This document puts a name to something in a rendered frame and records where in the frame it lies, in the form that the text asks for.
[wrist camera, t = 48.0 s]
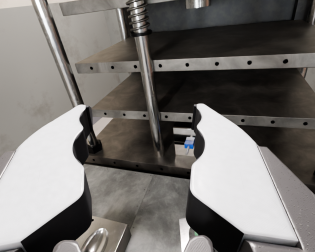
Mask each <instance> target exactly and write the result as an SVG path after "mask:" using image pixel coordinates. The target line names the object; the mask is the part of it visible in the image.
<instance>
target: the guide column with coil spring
mask: <svg viewBox="0 0 315 252"><path fill-rule="evenodd" d="M143 4H144V0H141V1H137V2H134V3H130V4H129V8H133V7H136V6H140V5H143ZM144 11H145V7H142V8H139V9H135V10H132V11H130V15H134V14H138V13H141V12H144ZM144 18H146V14H143V15H140V16H136V17H132V18H131V21H132V22H134V21H138V20H141V19H144ZM144 25H147V21H143V22H140V23H136V24H133V25H132V26H133V28H137V27H141V26H144ZM146 31H148V27H146V28H143V29H139V30H134V31H133V32H134V33H141V32H146ZM134 38H135V44H136V49H137V55H138V61H139V67H140V72H141V78H142V84H143V90H144V95H145V101H146V107H147V113H148V118H149V124H150V130H151V135H152V141H153V147H154V153H155V156H156V157H157V158H161V157H163V156H164V155H165V148H164V141H163V134H162V127H161V120H160V112H159V105H158V98H157V91H156V84H155V76H154V69H153V62H152V55H151V48H150V40H149V35H145V36H138V37H134Z"/></svg>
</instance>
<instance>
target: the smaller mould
mask: <svg viewBox="0 0 315 252"><path fill-rule="evenodd" d="M131 236H132V235H131V232H130V229H129V226H128V224H125V223H121V222H117V221H113V220H109V219H105V218H100V217H96V216H92V222H91V225H90V227H89V228H88V230H87V231H86V232H85V233H84V234H82V235H81V236H80V237H79V238H78V239H77V240H75V241H77V242H78V245H79V247H80V250H81V252H125V250H126V248H127V245H128V243H129V241H130V238H131Z"/></svg>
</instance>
